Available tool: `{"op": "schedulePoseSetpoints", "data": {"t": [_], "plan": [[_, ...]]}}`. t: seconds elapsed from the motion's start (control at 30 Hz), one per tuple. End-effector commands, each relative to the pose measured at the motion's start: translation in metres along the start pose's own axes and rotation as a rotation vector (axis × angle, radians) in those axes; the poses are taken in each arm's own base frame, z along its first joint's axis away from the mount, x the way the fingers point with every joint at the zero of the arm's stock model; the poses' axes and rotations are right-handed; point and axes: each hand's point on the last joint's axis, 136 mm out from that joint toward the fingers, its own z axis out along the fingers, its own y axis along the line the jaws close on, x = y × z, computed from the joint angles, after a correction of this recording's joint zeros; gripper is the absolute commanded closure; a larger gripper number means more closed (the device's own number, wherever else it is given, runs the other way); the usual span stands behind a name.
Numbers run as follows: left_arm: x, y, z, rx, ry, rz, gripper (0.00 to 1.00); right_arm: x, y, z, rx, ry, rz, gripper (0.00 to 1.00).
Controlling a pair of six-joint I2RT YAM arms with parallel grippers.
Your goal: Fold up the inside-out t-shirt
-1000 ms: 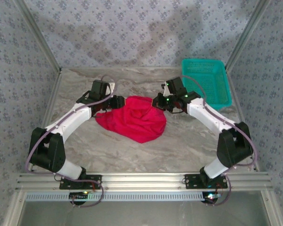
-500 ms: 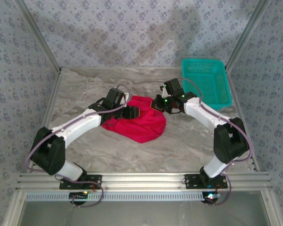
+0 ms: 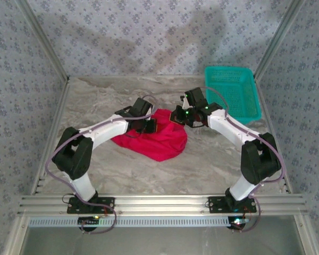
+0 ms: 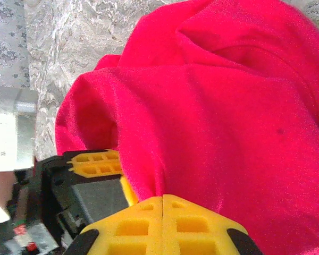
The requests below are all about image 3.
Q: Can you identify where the red t-shirt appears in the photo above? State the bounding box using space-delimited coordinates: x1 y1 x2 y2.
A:
110 107 189 163

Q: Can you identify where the teal plastic basket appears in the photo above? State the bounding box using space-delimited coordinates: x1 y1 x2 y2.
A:
204 65 263 125

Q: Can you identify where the aluminium table side rail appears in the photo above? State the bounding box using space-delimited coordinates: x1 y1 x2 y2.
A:
255 79 293 194
29 79 71 196

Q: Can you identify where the aluminium mounting rail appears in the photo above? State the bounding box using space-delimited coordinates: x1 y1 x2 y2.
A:
18 194 308 215

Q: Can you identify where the white slotted cable duct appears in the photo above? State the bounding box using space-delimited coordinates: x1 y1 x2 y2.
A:
29 216 231 228

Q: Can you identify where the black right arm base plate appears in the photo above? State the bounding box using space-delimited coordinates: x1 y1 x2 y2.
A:
207 196 257 214

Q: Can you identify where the aluminium frame post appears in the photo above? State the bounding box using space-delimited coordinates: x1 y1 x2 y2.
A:
15 0 71 82
254 0 308 80

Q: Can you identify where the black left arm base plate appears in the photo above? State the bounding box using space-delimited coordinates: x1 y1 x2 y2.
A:
67 197 115 214

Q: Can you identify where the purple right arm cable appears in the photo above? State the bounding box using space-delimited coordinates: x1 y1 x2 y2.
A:
198 85 286 233

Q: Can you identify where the aluminium frame leg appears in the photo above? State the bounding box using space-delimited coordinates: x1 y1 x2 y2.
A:
293 214 319 255
4 214 30 255

